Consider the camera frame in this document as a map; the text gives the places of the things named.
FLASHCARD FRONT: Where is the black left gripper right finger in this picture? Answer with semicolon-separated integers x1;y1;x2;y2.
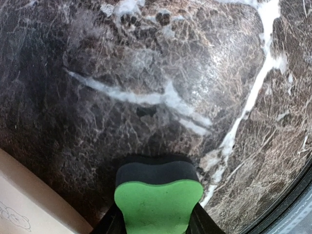
192;204;225;234

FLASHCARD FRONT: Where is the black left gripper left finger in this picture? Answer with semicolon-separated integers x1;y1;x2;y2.
92;203;122;234

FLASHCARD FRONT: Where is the green and black eraser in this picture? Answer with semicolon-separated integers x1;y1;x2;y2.
114;154;203;234

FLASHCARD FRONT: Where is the beige plate with bear drawing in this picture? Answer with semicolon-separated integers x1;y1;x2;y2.
0;150;93;234

